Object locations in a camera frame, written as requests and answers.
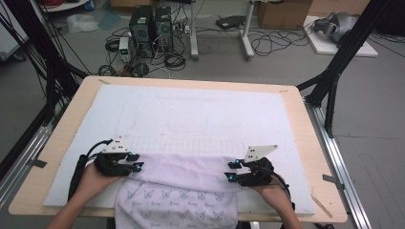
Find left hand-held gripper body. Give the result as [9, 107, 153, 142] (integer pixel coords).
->
[94, 135, 135, 177]

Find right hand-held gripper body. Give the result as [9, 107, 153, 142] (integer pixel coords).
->
[237, 144, 279, 188]

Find lilac printed towel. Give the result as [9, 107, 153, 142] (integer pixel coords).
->
[114, 152, 246, 229]

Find person's left hand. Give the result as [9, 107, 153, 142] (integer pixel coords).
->
[80, 161, 124, 196]

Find person's right hand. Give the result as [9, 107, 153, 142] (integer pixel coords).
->
[251, 175, 289, 208]

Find light wooden table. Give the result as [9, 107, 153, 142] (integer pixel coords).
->
[8, 75, 349, 223]

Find white gridded foam mat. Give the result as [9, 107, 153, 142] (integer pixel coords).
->
[43, 84, 316, 216]

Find black tape strip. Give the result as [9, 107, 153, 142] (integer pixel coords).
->
[27, 157, 48, 169]

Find grey tape strip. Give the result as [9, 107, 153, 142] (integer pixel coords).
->
[322, 174, 346, 191]

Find white bench power supply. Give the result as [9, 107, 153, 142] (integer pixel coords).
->
[118, 36, 132, 63]

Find wide black computer tower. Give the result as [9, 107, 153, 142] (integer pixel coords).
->
[128, 5, 157, 59]

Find white desk leg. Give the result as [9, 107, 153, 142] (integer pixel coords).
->
[240, 0, 256, 61]
[189, 0, 200, 61]

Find narrow black computer tower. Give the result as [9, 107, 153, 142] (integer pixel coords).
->
[154, 5, 175, 53]

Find teal floor sheet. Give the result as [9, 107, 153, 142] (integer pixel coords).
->
[97, 10, 122, 31]

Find flat black device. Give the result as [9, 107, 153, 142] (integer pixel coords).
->
[215, 14, 246, 31]

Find clear plastic bag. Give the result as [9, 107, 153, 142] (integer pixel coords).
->
[66, 12, 100, 34]

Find white floor board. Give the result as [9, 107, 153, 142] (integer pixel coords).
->
[303, 14, 379, 58]

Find brown cardboard box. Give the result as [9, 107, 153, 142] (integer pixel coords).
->
[256, 0, 313, 31]

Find white cabinet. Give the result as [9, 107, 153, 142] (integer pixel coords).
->
[0, 9, 30, 61]

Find grey headset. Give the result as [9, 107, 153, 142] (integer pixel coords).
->
[312, 11, 359, 44]

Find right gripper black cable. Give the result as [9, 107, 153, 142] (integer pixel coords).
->
[264, 166, 297, 212]

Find left gripper black sleeved cable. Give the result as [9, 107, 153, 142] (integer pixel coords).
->
[67, 138, 115, 202]

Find aluminium rail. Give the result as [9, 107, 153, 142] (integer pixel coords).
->
[304, 99, 373, 229]
[0, 104, 65, 208]

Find black cable coil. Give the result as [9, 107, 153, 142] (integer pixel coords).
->
[163, 52, 187, 72]

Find black metal frame stand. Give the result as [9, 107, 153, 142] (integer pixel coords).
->
[0, 0, 90, 128]
[296, 0, 397, 138]

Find tangle of black floor cables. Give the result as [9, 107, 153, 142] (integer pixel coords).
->
[247, 27, 314, 57]

